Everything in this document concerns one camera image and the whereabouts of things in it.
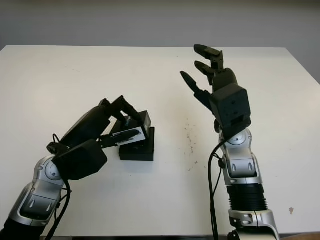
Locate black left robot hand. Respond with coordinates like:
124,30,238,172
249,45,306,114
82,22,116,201
46,94,144,156

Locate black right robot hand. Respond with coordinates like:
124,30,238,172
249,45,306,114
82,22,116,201
179,44,239,134

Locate black camera box base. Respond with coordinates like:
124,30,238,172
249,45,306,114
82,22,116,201
119,126,156,162

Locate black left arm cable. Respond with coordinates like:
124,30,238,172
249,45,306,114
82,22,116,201
46,133,74,240

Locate black RealSense box lid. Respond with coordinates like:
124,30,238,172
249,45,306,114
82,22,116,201
109,111,153,147

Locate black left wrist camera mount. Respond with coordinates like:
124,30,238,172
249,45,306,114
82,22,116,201
53,139,109,181

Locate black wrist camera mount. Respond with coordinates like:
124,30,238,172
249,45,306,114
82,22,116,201
53,139,109,181
208,84,252,139

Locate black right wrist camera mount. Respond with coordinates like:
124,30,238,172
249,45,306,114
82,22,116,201
208,84,252,139

